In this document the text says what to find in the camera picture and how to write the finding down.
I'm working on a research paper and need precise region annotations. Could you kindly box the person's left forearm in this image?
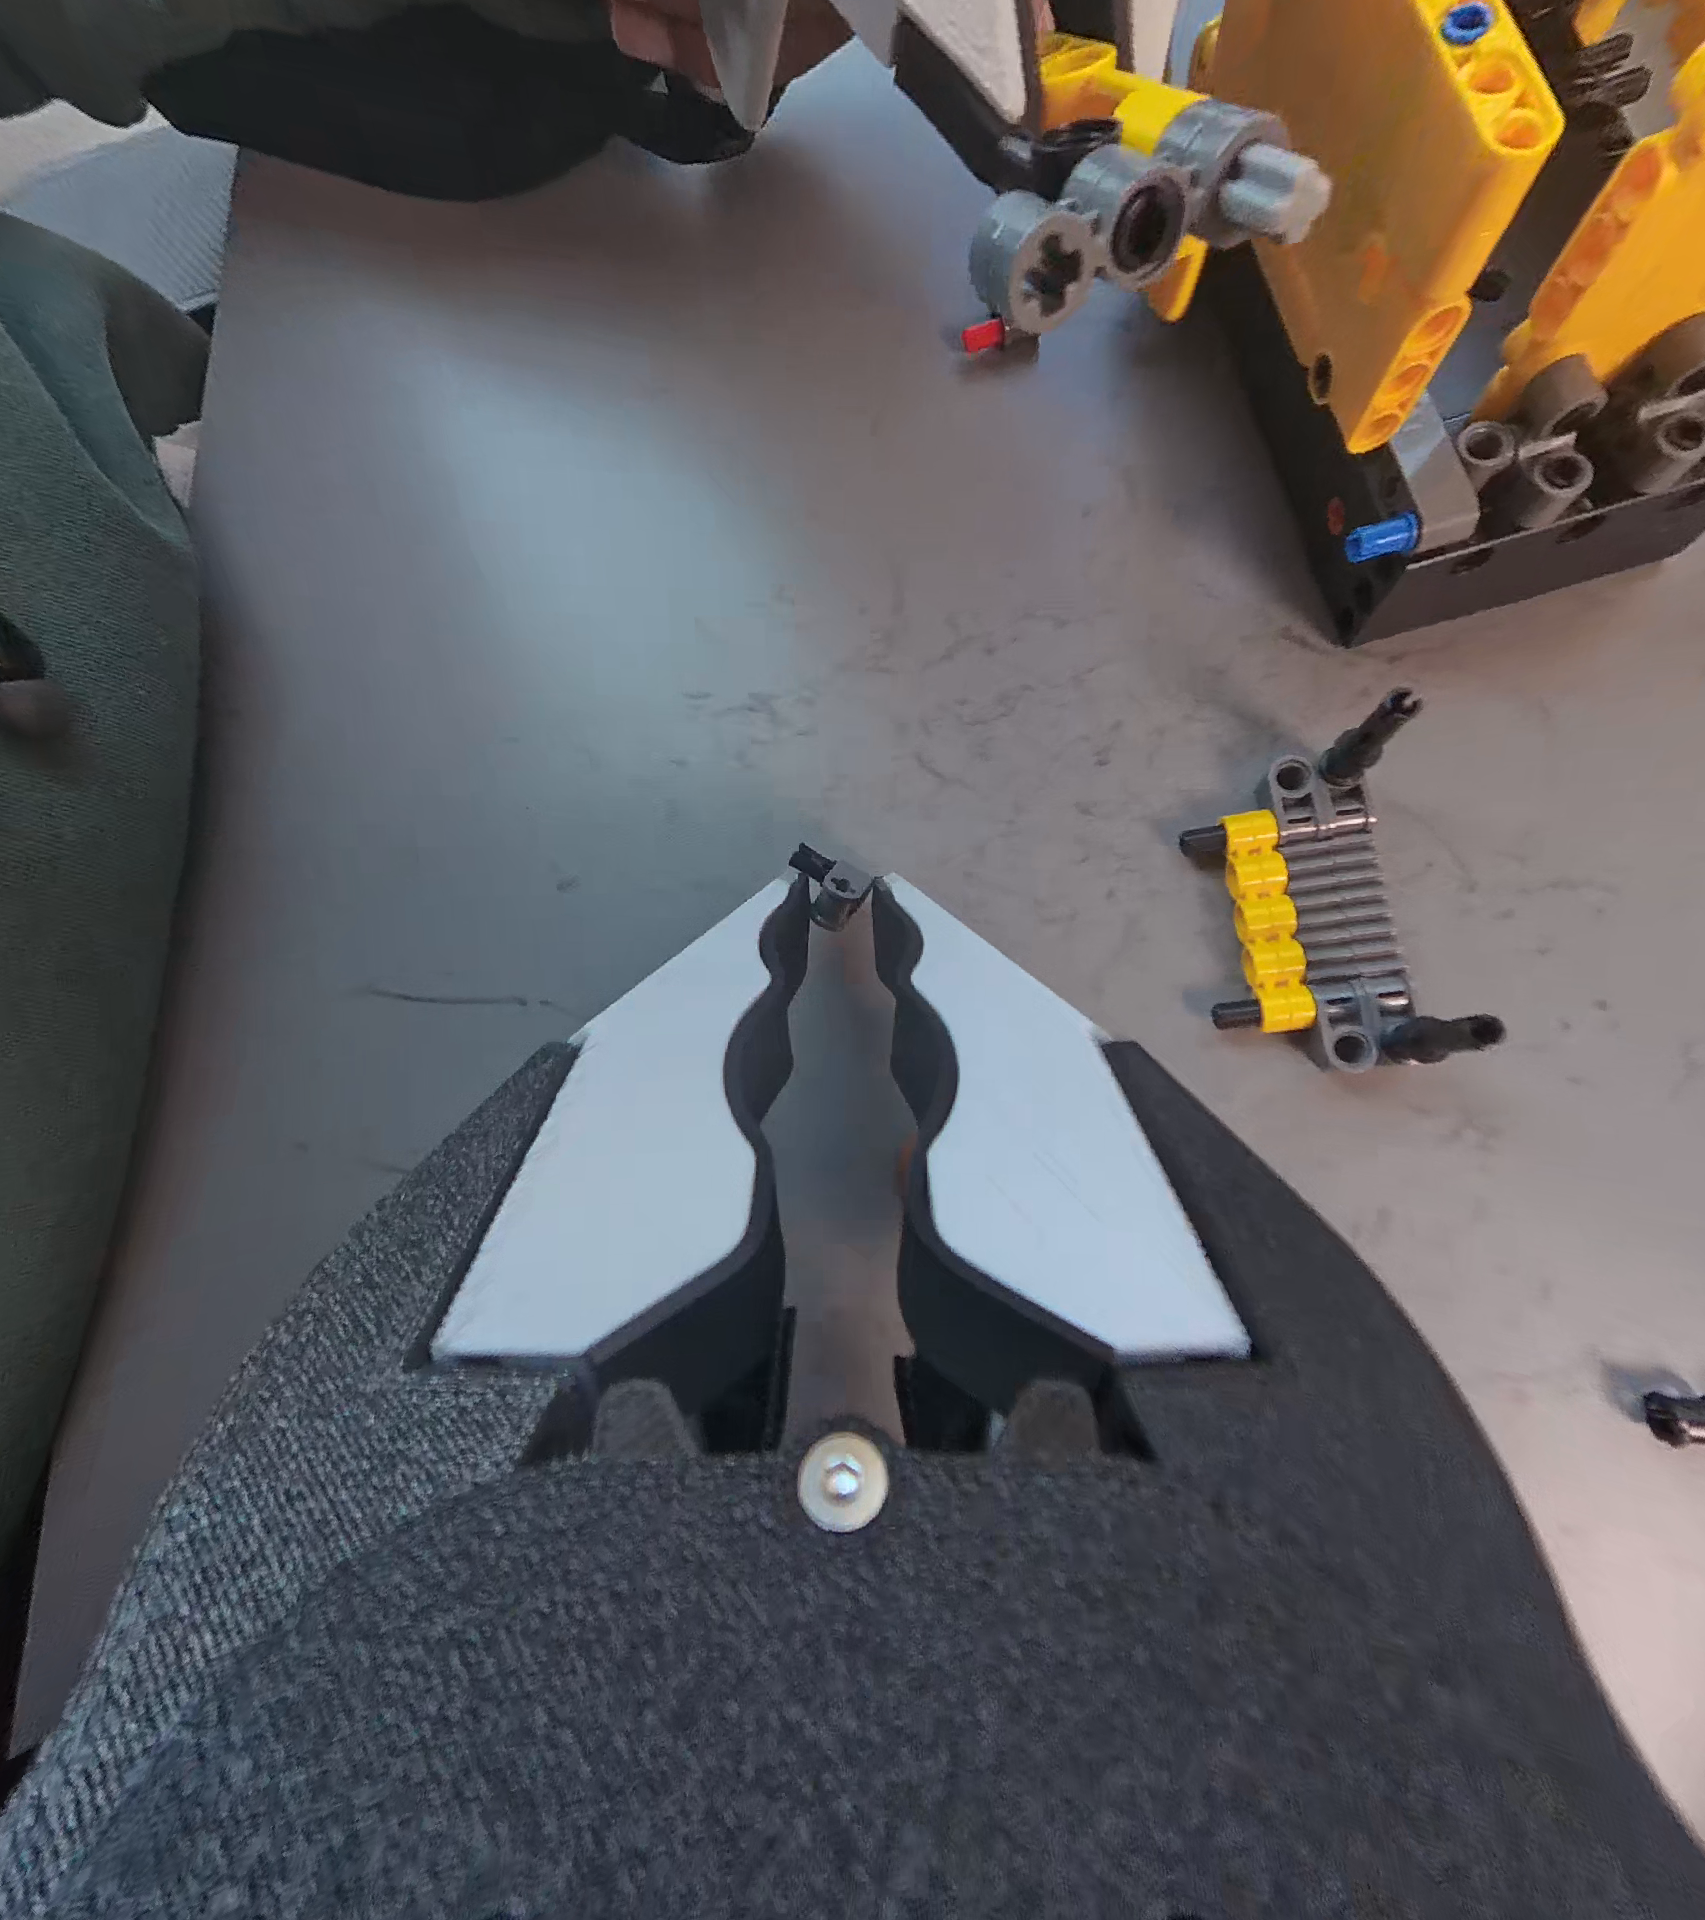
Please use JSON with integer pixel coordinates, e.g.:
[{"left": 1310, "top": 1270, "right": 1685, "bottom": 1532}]
[{"left": 0, "top": 0, "right": 623, "bottom": 123}]

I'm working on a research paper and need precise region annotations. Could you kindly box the person's green sweatshirt torso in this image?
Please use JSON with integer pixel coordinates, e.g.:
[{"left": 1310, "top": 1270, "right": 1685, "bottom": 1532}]
[{"left": 0, "top": 176, "right": 211, "bottom": 1717}]

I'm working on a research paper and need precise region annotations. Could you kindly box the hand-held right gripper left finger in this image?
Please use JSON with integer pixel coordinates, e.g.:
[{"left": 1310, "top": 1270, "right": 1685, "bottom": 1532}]
[{"left": 431, "top": 874, "right": 816, "bottom": 1402}]

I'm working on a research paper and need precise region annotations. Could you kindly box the yellow black lego robot build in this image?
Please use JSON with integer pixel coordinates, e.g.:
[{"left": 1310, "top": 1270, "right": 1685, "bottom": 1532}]
[{"left": 1193, "top": 0, "right": 1705, "bottom": 649}]

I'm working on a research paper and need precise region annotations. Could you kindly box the grey grille yellow lego subassembly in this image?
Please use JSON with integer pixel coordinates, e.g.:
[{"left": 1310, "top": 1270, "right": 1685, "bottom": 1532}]
[{"left": 1181, "top": 684, "right": 1507, "bottom": 1074}]

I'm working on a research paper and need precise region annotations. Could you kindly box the grey lego connector black pin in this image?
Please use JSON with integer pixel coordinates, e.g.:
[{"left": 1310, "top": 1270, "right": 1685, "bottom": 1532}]
[{"left": 792, "top": 846, "right": 875, "bottom": 927}]

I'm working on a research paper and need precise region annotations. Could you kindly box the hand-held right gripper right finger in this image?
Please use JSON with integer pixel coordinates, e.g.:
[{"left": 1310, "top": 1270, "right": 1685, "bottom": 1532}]
[{"left": 868, "top": 874, "right": 1251, "bottom": 1402}]

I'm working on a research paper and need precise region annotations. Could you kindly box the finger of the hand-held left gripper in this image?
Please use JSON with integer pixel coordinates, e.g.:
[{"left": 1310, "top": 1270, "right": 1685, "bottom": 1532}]
[{"left": 848, "top": 0, "right": 1054, "bottom": 170}]

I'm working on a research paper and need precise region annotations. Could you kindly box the yellow grey lego arm assembly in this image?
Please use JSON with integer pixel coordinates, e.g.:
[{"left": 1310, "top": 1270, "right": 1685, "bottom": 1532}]
[{"left": 959, "top": 42, "right": 1339, "bottom": 336}]

